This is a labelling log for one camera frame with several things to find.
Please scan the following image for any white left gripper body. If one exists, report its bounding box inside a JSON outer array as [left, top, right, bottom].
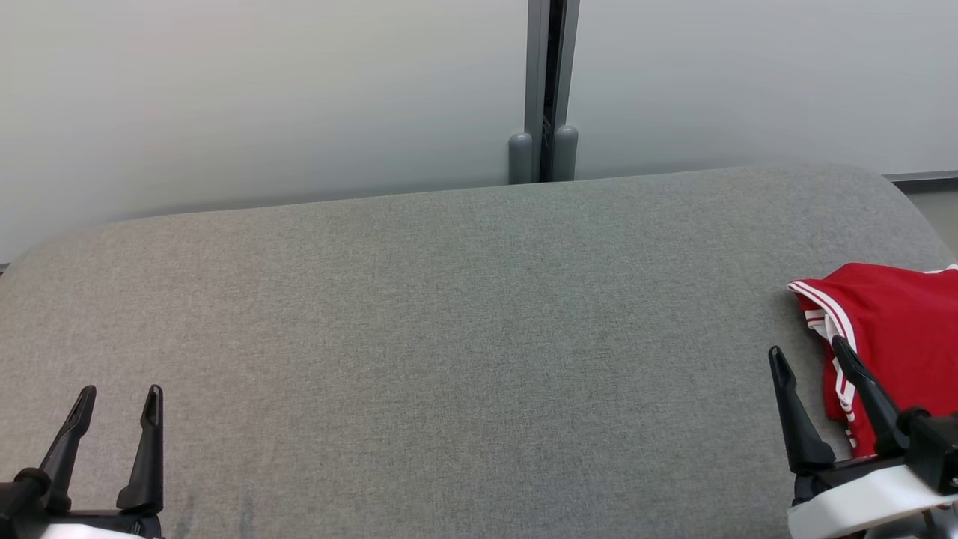
[[30, 511, 165, 539]]

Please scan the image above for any red Bulls 23 jersey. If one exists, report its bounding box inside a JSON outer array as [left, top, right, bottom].
[[787, 262, 958, 420]]

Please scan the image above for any grey baseboard strip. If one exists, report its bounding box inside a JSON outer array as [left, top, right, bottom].
[[883, 171, 958, 186]]

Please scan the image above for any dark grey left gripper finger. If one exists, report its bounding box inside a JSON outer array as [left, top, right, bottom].
[[37, 386, 97, 514], [116, 384, 165, 516]]

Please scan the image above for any grey double partition post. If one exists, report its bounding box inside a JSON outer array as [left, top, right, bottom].
[[507, 0, 581, 185]]

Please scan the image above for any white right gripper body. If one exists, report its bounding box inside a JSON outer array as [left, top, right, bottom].
[[786, 457, 958, 539]]

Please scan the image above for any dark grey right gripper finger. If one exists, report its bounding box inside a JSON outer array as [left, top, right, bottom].
[[831, 336, 910, 458], [767, 346, 837, 474]]

